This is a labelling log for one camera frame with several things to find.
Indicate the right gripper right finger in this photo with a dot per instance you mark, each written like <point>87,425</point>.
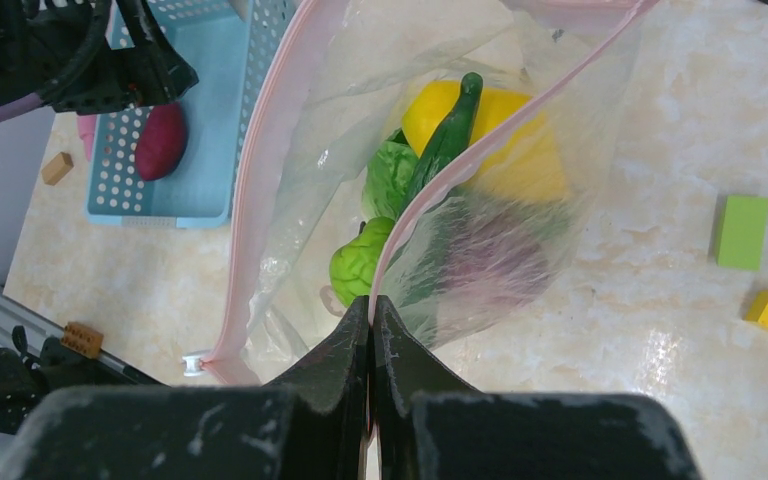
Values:
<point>419,438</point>

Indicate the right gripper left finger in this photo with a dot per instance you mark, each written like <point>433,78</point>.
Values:
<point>328,431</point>

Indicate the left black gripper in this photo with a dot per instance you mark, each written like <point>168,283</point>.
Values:
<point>98,79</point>

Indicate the red fruit toy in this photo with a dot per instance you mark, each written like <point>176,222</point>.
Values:
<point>162,142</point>

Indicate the clear zip top bag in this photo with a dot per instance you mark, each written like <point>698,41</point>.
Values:
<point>345,76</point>

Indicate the green cucumber toy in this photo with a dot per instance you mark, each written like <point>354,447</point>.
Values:
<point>450,137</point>

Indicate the green lime toy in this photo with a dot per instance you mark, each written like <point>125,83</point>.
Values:
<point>352,266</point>

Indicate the green lettuce toy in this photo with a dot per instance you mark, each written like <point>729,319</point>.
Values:
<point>388,174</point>

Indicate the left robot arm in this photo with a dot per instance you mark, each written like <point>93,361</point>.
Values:
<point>36,39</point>

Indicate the pink cylinder toy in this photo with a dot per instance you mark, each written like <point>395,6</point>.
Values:
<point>86,127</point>

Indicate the wooden block left edge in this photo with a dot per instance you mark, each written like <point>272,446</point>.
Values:
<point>56,168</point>

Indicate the blue plastic basket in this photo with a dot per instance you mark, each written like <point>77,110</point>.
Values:
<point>231,45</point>

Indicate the orange studded brick block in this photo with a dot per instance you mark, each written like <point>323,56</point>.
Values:
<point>82,339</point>

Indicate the green rectangular block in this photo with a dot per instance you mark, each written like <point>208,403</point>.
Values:
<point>741,232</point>

